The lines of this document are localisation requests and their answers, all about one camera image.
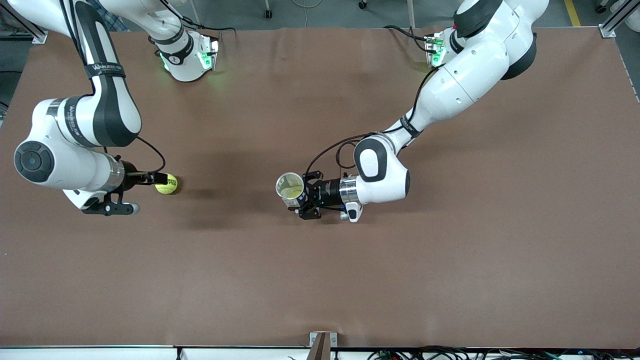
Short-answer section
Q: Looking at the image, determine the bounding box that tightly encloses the yellow tennis ball black print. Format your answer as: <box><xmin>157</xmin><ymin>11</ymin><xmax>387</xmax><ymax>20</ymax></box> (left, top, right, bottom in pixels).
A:
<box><xmin>154</xmin><ymin>173</ymin><xmax>179</xmax><ymax>195</ymax></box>

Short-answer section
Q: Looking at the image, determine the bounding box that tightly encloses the clear tennis ball can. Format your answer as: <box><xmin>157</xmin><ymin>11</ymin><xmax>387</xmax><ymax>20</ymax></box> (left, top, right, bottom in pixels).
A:
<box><xmin>275</xmin><ymin>172</ymin><xmax>308</xmax><ymax>211</ymax></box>

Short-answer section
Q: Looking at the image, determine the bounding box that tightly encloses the plain yellow tennis ball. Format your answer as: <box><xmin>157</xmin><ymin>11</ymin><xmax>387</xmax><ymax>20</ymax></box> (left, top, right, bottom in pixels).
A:
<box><xmin>279</xmin><ymin>176</ymin><xmax>304</xmax><ymax>198</ymax></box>

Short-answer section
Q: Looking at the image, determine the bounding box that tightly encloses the blue plaid cloth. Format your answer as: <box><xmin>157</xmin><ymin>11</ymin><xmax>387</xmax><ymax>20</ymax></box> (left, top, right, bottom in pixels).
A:
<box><xmin>96</xmin><ymin>0</ymin><xmax>124</xmax><ymax>32</ymax></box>

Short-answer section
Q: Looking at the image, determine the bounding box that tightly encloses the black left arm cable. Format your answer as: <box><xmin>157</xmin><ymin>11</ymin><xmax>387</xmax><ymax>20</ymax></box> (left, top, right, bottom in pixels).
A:
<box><xmin>305</xmin><ymin>65</ymin><xmax>441</xmax><ymax>176</ymax></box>

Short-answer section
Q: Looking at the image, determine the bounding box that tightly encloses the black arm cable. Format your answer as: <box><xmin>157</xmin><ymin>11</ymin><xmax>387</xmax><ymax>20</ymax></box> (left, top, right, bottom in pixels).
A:
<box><xmin>305</xmin><ymin>65</ymin><xmax>441</xmax><ymax>176</ymax></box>
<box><xmin>60</xmin><ymin>0</ymin><xmax>166</xmax><ymax>174</ymax></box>

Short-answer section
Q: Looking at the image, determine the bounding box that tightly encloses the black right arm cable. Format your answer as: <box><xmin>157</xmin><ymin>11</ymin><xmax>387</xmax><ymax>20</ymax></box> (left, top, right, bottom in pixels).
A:
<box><xmin>60</xmin><ymin>0</ymin><xmax>166</xmax><ymax>174</ymax></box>

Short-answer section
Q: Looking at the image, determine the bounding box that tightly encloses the grey bracket with brown post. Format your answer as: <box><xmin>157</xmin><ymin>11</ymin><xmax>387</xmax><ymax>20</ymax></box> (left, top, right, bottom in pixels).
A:
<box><xmin>306</xmin><ymin>331</ymin><xmax>338</xmax><ymax>360</ymax></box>

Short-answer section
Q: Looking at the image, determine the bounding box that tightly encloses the thin white floor cable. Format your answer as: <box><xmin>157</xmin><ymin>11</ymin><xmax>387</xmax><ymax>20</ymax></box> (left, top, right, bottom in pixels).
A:
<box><xmin>290</xmin><ymin>0</ymin><xmax>324</xmax><ymax>29</ymax></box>

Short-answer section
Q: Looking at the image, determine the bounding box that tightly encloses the black base power cable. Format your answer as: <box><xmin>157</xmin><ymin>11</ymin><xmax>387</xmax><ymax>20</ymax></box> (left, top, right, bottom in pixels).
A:
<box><xmin>160</xmin><ymin>0</ymin><xmax>236</xmax><ymax>41</ymax></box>
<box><xmin>383</xmin><ymin>24</ymin><xmax>433</xmax><ymax>55</ymax></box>

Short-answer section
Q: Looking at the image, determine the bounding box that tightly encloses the white table edge rail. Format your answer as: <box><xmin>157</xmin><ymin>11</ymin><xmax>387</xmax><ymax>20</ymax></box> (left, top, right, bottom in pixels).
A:
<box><xmin>0</xmin><ymin>345</ymin><xmax>640</xmax><ymax>360</ymax></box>

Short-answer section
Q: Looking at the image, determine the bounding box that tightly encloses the tangled black cable bundle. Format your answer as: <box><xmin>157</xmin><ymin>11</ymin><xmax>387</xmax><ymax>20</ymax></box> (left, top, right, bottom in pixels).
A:
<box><xmin>367</xmin><ymin>345</ymin><xmax>640</xmax><ymax>360</ymax></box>

